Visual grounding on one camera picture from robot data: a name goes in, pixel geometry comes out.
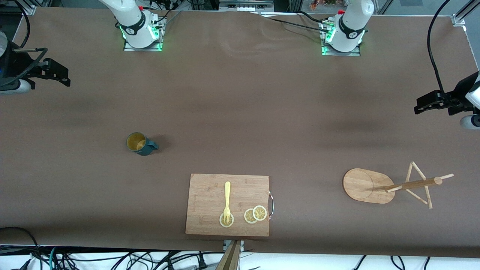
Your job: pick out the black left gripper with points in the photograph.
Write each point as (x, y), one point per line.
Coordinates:
(459, 92)

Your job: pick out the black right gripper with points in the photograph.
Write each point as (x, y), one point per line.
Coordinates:
(18, 63)

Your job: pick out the teal ribbed mug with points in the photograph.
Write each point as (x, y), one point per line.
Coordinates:
(139, 143)

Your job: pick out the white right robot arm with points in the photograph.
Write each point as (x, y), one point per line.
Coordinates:
(131, 22)

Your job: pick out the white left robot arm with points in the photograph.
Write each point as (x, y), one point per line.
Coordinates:
(350, 30)

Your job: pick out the wooden mug rack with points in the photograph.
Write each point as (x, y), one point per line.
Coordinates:
(367, 185)

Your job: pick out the brown table cover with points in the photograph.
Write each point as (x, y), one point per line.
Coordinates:
(225, 142)

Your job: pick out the white power strip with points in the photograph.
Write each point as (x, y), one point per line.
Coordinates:
(245, 5)

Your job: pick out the lemon slice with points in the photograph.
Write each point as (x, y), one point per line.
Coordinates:
(226, 221)
(260, 213)
(249, 216)

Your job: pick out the yellow plastic fork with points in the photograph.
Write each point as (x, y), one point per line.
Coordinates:
(227, 198)

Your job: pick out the bamboo cutting board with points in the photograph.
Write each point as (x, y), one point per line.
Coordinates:
(228, 204)

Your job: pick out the wooden beam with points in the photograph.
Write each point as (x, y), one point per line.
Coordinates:
(229, 258)

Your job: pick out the aluminium frame profile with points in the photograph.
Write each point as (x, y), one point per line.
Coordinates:
(29, 8)
(463, 15)

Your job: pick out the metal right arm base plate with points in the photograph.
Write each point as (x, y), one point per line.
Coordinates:
(157, 45)

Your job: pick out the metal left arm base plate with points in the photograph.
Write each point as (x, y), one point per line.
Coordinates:
(326, 50)

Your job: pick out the metal bracket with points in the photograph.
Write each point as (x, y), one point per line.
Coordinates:
(226, 244)

